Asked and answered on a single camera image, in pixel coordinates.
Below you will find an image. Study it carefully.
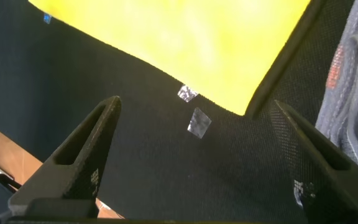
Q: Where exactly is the grey tape rectangle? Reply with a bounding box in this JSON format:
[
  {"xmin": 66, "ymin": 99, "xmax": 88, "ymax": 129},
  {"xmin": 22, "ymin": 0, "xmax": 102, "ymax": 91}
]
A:
[{"xmin": 187, "ymin": 107, "xmax": 213, "ymax": 139}]

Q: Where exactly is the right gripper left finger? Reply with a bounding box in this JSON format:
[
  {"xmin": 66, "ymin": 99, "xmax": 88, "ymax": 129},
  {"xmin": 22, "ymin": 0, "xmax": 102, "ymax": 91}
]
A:
[{"xmin": 7, "ymin": 95, "xmax": 122, "ymax": 218}]

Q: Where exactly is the yellow towel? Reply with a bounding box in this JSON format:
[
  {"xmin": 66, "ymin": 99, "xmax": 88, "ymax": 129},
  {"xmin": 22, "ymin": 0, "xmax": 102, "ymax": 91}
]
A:
[{"xmin": 28, "ymin": 0, "xmax": 312, "ymax": 116}]

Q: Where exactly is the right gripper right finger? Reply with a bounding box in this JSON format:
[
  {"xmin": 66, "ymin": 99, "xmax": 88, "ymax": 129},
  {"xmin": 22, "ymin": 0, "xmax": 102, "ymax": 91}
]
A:
[{"xmin": 273, "ymin": 99, "xmax": 358, "ymax": 223}]

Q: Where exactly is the grey towel with orange marks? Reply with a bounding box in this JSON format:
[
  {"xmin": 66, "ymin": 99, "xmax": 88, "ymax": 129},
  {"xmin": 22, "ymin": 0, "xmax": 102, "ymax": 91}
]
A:
[{"xmin": 315, "ymin": 0, "xmax": 358, "ymax": 180}]

